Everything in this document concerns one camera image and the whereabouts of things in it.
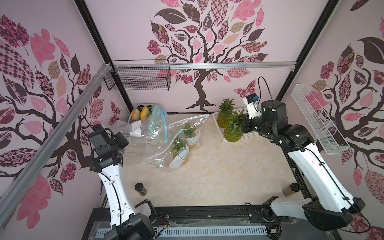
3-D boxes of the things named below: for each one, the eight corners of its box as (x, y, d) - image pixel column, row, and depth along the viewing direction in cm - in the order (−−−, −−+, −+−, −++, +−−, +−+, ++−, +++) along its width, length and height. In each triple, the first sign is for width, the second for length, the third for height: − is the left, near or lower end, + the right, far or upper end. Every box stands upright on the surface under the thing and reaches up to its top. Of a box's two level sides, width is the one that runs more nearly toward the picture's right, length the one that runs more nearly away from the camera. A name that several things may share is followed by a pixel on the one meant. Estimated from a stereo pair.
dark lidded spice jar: (139, 196, 82) (133, 190, 74) (141, 188, 85) (135, 182, 77) (146, 196, 82) (140, 190, 74) (147, 188, 85) (142, 182, 77)
